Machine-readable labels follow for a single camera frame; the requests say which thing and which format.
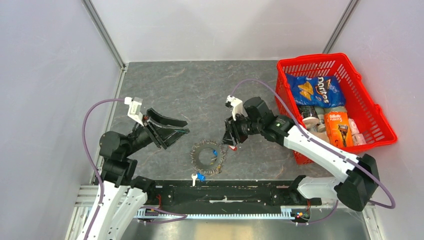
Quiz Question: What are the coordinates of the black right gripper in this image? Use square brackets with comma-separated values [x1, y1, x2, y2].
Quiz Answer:
[220, 111, 263, 147]

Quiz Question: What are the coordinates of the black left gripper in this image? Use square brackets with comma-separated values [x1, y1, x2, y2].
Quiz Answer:
[123, 107, 190, 157]

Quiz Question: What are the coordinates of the steel disc with keyrings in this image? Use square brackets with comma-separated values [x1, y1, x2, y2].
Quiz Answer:
[190, 140, 228, 176]

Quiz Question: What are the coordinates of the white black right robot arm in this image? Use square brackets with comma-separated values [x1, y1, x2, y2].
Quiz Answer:
[222, 95, 380, 212]

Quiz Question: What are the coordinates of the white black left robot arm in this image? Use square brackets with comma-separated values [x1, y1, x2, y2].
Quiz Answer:
[77, 106, 189, 240]

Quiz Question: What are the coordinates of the blue Doritos chip bag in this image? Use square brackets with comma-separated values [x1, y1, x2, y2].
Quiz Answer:
[285, 73, 346, 109]

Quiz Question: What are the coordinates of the orange Gillette razor box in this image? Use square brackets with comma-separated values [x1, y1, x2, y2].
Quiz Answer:
[324, 111, 354, 149]

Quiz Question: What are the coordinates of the pink white small packet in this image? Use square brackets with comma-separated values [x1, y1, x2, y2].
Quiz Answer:
[348, 118, 367, 146]

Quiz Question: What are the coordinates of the red plastic basket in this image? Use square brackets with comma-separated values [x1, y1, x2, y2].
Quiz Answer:
[275, 53, 398, 154]

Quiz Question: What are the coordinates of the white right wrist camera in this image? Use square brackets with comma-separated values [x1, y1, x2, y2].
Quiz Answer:
[225, 95, 243, 121]

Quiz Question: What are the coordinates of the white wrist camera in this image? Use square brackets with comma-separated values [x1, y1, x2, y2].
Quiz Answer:
[225, 95, 243, 121]
[124, 97, 144, 126]

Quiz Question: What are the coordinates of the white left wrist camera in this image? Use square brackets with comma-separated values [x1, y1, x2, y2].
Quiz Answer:
[124, 97, 144, 126]

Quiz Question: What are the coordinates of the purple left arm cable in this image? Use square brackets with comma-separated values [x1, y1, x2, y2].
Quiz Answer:
[82, 98, 188, 240]

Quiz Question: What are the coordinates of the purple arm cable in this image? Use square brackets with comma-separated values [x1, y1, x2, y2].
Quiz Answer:
[230, 78, 397, 226]
[82, 98, 188, 240]

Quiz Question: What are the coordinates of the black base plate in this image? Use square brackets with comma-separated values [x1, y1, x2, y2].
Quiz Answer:
[146, 179, 322, 215]

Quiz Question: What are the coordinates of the slotted cable duct rail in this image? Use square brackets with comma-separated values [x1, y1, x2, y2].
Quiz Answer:
[134, 208, 295, 221]

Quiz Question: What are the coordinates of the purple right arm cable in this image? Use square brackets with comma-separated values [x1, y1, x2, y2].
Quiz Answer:
[230, 78, 397, 226]

